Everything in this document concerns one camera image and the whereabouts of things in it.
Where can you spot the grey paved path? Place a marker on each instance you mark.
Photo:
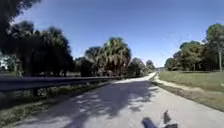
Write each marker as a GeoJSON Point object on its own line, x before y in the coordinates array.
{"type": "Point", "coordinates": [126, 103]}

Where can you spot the metal guardrail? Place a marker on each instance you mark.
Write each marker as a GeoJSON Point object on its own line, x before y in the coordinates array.
{"type": "Point", "coordinates": [33, 82]}

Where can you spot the row of palm trees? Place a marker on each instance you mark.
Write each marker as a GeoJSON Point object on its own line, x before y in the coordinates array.
{"type": "Point", "coordinates": [113, 56]}

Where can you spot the row of green trees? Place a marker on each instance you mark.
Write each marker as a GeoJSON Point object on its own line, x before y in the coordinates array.
{"type": "Point", "coordinates": [191, 55]}

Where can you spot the pale sandy strip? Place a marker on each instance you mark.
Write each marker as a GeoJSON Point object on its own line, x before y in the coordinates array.
{"type": "Point", "coordinates": [173, 85]}

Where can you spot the robot's own part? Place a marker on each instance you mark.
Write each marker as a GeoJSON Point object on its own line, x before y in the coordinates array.
{"type": "Point", "coordinates": [148, 123]}

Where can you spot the grass field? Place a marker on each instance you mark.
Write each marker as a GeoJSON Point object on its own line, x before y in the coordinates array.
{"type": "Point", "coordinates": [200, 80]}

